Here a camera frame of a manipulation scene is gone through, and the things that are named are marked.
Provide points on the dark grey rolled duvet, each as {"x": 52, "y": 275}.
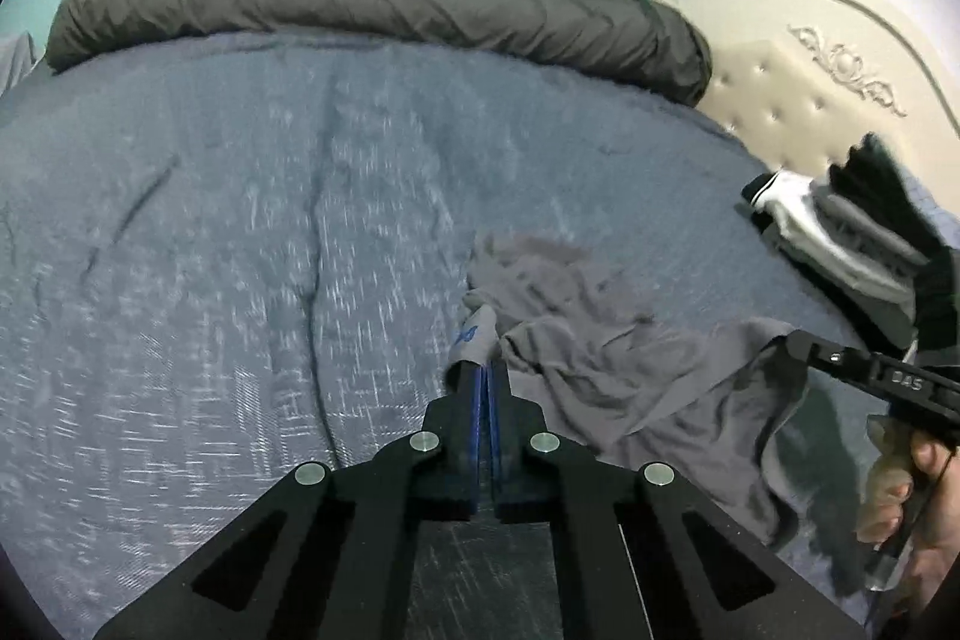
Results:
{"x": 641, "y": 43}

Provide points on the white black folded garment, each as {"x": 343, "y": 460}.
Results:
{"x": 786, "y": 198}

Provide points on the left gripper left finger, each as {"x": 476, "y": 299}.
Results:
{"x": 326, "y": 553}

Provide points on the grey garment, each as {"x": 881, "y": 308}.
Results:
{"x": 865, "y": 233}
{"x": 581, "y": 342}

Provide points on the blue patterned bed cover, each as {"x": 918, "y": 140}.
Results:
{"x": 221, "y": 257}

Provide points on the cream tufted headboard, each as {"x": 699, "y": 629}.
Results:
{"x": 799, "y": 82}

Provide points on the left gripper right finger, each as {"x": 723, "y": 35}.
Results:
{"x": 642, "y": 554}

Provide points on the grey folded garment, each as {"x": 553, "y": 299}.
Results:
{"x": 865, "y": 233}

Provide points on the light grey sheet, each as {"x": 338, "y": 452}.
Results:
{"x": 18, "y": 57}

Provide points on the right hand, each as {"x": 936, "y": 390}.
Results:
{"x": 913, "y": 482}

